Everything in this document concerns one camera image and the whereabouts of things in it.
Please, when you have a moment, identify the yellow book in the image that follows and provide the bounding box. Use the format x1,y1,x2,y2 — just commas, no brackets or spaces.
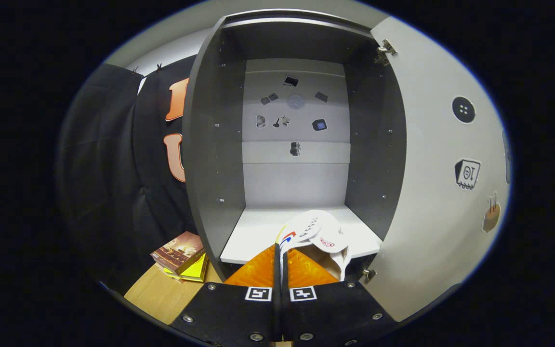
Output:
162,253,209,283

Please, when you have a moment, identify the beige shoe cabinet door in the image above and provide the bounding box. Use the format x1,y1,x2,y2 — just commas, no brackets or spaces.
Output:
362,15,512,322

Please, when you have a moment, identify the grey shoe cabinet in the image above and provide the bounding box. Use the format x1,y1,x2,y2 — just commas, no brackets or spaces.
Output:
182,9,407,282

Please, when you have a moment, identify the white shoe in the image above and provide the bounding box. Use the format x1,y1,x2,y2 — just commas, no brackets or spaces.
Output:
276,210,353,282

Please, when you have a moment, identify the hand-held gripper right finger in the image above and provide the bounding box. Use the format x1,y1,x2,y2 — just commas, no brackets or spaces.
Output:
281,246,398,345

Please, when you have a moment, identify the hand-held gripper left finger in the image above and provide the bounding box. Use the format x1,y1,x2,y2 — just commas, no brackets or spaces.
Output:
169,243,282,345

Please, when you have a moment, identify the brown book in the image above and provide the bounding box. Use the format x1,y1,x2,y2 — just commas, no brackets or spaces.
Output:
150,231,207,276

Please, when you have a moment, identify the black backdrop cloth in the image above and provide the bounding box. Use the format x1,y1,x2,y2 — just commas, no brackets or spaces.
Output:
56,55,201,294

